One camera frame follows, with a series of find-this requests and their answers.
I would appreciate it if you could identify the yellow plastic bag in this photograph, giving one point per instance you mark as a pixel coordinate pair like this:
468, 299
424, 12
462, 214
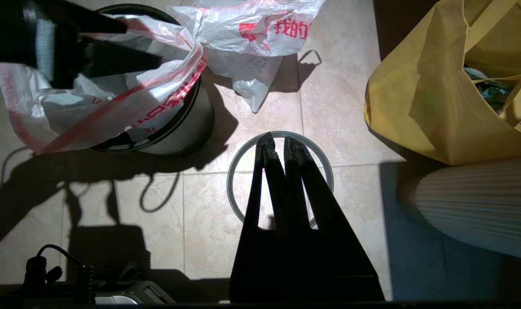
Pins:
415, 107

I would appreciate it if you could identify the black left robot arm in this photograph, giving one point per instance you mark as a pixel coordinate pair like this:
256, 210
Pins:
2, 30

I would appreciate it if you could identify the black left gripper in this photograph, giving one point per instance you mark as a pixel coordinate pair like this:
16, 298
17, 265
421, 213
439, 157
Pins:
67, 51

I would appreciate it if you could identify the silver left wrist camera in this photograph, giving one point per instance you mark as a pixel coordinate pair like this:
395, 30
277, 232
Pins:
45, 47

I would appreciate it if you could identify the white red-printed trash bag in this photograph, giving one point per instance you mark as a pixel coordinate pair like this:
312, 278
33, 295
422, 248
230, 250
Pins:
243, 38

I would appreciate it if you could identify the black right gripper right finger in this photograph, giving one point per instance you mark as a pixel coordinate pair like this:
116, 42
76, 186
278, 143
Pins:
342, 266

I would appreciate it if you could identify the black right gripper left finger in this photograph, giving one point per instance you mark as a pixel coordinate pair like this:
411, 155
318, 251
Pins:
251, 257

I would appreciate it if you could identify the teal printed wrapper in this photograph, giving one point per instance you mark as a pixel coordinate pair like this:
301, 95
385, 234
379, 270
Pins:
490, 92

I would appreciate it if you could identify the white plastic bag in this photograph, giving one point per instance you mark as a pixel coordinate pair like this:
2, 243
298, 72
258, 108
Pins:
71, 116

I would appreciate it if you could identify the cream ribbed cylinder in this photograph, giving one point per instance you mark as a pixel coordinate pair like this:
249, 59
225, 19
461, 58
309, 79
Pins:
479, 206

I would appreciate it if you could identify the black round trash bin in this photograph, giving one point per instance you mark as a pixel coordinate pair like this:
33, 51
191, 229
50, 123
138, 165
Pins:
196, 124

